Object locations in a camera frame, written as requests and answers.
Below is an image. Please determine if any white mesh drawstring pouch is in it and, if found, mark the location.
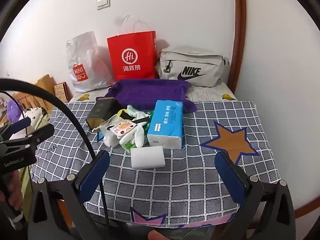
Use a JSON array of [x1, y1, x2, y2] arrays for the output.
[[100, 114, 140, 142]]

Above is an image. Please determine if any purple towel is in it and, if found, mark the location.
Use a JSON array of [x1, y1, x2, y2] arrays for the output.
[[96, 79, 198, 113]]

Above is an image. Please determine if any white light switch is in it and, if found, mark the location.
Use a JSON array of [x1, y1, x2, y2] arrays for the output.
[[96, 0, 110, 11]]

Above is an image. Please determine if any cardboard box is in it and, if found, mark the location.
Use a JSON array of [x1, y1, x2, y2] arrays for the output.
[[35, 74, 57, 98]]

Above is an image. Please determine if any white fruit print sheet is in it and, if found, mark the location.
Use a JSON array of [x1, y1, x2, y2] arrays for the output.
[[69, 82, 238, 103]]

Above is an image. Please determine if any black watch strap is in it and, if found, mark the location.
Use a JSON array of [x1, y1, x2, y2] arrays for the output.
[[121, 112, 151, 125]]

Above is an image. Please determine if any red paper bag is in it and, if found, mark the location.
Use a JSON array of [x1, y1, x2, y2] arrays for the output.
[[107, 14, 157, 82]]

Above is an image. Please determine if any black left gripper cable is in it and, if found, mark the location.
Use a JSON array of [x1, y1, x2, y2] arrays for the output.
[[0, 91, 25, 121]]

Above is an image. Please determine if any white sponge block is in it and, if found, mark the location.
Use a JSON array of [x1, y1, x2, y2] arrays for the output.
[[130, 146, 166, 170]]

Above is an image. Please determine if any person's left hand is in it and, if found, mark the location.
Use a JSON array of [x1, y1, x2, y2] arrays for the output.
[[0, 170, 27, 213]]

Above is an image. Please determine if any white plastic shopping bag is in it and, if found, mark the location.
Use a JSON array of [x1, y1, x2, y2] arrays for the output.
[[66, 31, 115, 93]]

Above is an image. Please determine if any brown patterned box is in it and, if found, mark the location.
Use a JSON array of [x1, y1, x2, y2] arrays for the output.
[[53, 82, 68, 103]]

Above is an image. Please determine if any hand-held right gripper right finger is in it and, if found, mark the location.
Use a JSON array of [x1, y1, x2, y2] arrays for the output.
[[214, 151, 295, 240]]

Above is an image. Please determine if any pale green knit glove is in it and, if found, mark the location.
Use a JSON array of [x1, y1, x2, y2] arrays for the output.
[[126, 105, 152, 122]]

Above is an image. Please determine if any wooden door frame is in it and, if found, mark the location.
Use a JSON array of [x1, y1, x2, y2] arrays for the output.
[[226, 0, 248, 94]]

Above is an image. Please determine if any wooden slatted furniture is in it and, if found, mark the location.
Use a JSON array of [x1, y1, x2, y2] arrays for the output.
[[11, 92, 54, 120]]

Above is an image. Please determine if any wooden baseboard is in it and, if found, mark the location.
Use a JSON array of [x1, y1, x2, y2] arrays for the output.
[[291, 187, 316, 222]]

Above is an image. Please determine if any white polka dot cloth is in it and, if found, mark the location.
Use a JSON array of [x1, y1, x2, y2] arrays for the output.
[[24, 107, 50, 128]]

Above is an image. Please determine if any fruit print card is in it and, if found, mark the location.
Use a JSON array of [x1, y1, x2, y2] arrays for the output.
[[110, 121, 136, 137]]

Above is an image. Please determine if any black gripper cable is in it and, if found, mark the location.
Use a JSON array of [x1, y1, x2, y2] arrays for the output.
[[0, 78, 110, 240], [0, 91, 25, 121]]

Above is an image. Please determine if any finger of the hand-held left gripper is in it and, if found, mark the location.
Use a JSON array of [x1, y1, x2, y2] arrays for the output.
[[24, 123, 55, 147], [0, 117, 32, 138]]

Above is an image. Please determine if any grey checked star blanket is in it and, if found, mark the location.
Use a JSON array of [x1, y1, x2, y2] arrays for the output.
[[32, 100, 282, 228]]

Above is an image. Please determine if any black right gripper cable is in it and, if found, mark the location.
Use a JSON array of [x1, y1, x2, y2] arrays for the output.
[[0, 78, 110, 240]]

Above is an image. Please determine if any person's right hand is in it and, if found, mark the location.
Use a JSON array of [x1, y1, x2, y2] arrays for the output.
[[147, 230, 173, 240]]

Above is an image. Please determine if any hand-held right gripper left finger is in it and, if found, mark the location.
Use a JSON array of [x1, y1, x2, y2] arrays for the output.
[[27, 150, 110, 240]]

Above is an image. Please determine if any dark tin box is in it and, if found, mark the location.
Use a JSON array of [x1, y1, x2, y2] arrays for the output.
[[86, 96, 123, 133]]

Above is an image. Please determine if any blue tissue pack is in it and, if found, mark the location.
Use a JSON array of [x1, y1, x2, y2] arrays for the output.
[[147, 100, 185, 150]]

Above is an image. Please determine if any beige waist bag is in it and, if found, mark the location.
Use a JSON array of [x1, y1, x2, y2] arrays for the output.
[[155, 45, 230, 88]]

